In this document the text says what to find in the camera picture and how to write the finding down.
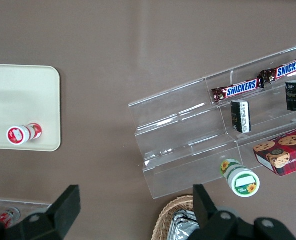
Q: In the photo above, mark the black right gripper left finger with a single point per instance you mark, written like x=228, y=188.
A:
x=65, y=207

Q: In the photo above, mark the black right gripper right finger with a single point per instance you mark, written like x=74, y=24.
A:
x=203, y=207

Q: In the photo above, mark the light tan wicker basket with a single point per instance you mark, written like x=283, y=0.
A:
x=164, y=220

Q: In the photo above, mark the cream rectangular plastic tray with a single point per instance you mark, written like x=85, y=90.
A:
x=23, y=95

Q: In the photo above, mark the silver foil packet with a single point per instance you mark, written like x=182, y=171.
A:
x=183, y=225

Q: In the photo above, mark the clear acrylic can box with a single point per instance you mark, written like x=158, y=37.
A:
x=30, y=205

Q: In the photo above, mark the green sunflower yogurt bottle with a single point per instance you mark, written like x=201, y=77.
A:
x=243, y=183

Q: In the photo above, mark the red soda can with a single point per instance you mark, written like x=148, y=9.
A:
x=5, y=215

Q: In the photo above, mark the clear acrylic stepped display stand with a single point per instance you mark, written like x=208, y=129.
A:
x=183, y=130

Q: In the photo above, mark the red strawberry yogurt bottle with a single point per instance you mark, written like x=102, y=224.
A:
x=18, y=135

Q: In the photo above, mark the red tartan cookie box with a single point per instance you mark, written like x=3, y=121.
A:
x=288, y=155

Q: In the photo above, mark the brown Snickers bar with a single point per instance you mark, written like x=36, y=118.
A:
x=240, y=91
x=290, y=68

